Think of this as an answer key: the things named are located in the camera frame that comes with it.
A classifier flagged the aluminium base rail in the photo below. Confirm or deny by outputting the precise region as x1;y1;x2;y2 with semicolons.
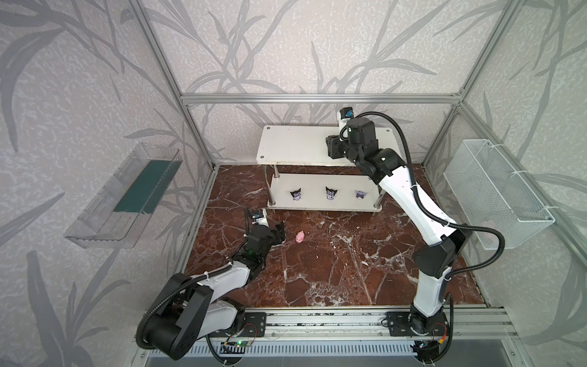
235;305;520;343

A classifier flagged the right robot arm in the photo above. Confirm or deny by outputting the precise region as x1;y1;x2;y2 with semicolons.
326;108;505;336

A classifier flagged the clear plastic wall bin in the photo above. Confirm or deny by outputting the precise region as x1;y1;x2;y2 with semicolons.
64;143;183;249

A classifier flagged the black purple figurine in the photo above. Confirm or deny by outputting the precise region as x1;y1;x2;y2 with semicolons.
290;188;302;201
325;187;338;201

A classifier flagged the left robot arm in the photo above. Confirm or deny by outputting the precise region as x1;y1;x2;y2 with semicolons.
135;222;286;360

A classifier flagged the white two-tier shelf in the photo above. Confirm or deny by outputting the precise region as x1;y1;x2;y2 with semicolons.
257;125;405;213

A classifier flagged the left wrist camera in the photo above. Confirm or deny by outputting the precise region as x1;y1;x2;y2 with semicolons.
249;209;269;227

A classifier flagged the white wire mesh basket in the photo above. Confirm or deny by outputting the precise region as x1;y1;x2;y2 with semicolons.
443;139;555;249

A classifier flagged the aluminium cage frame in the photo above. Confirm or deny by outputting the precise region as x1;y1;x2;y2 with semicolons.
143;1;586;235

